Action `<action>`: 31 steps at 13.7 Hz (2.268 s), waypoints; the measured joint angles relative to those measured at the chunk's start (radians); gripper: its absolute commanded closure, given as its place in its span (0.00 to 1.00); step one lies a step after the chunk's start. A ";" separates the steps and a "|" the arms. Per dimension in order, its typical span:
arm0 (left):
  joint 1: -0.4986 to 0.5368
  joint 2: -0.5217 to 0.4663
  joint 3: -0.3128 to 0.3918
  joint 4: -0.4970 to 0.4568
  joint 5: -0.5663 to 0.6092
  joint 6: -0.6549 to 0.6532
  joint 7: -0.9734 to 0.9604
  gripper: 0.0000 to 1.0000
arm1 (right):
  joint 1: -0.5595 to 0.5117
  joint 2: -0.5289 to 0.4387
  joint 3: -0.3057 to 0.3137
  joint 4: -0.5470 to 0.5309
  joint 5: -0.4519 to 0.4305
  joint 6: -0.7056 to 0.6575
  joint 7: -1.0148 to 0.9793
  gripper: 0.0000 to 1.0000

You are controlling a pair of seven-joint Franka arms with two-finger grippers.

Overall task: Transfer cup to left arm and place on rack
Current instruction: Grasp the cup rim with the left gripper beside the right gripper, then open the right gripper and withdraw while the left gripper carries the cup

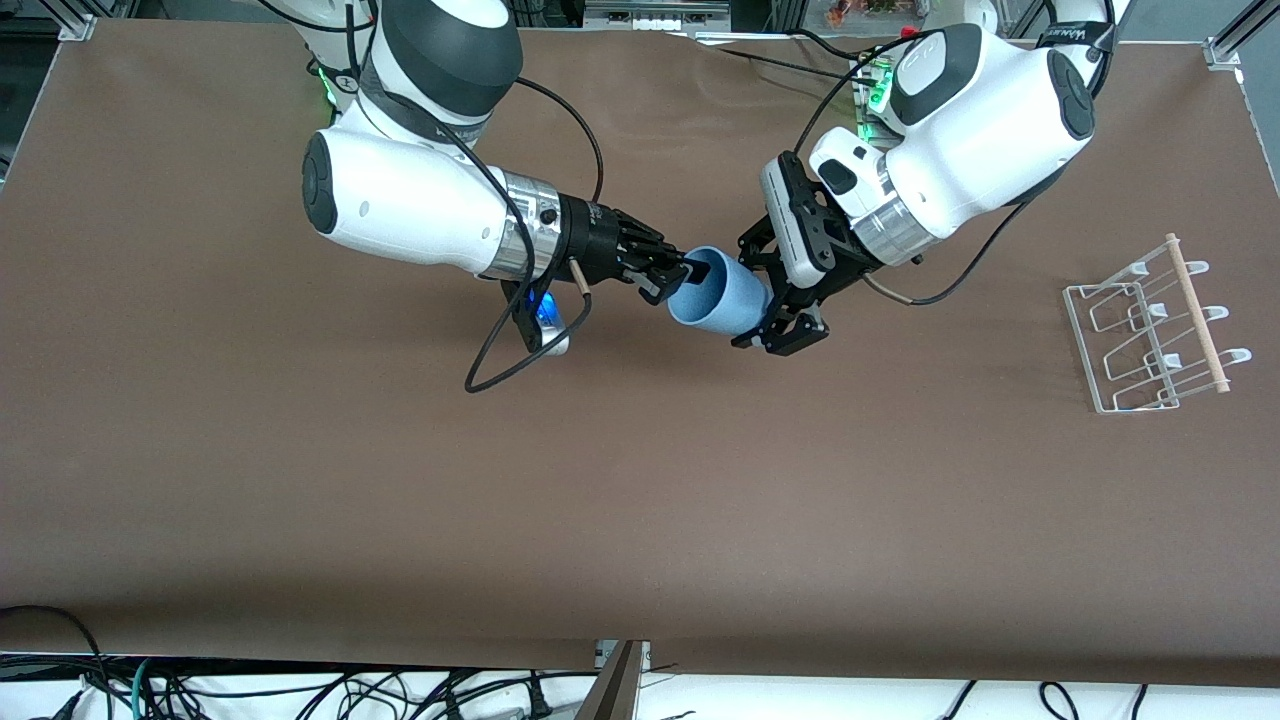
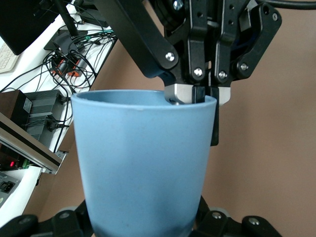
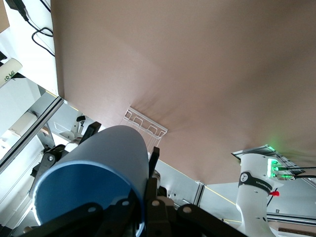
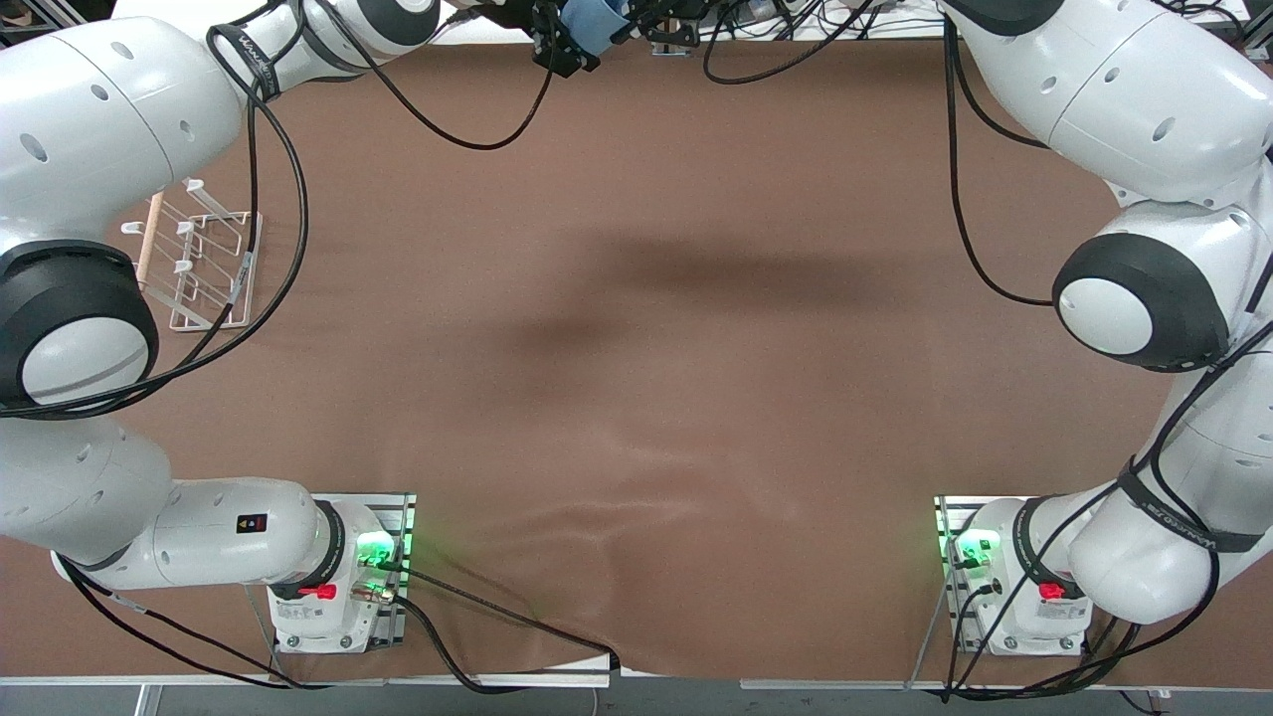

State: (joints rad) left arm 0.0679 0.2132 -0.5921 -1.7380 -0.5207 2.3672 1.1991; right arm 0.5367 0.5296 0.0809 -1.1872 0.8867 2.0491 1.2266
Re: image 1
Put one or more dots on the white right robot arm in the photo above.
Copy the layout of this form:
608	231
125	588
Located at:
400	200

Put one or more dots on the orange red small object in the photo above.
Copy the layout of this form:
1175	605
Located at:
850	10

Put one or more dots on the black power plug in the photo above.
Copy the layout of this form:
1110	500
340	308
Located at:
540	700

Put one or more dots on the brown table cover sheet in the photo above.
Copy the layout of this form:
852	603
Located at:
640	480

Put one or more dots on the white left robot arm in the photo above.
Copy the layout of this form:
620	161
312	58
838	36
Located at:
980	130

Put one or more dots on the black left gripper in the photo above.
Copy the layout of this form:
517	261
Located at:
843	262

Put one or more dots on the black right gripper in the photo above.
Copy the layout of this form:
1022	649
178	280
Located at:
590	237

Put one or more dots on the aluminium frame beam with bracket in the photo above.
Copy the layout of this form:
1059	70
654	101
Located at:
1225	52

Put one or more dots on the small aluminium corner bracket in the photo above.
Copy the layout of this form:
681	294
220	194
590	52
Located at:
75	27

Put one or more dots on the blue plastic cup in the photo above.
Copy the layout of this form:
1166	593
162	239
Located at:
725	295

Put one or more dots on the grey electrical box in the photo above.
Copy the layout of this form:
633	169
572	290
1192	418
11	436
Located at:
655	12

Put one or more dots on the aluminium profile post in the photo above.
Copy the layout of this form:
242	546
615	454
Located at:
620	690

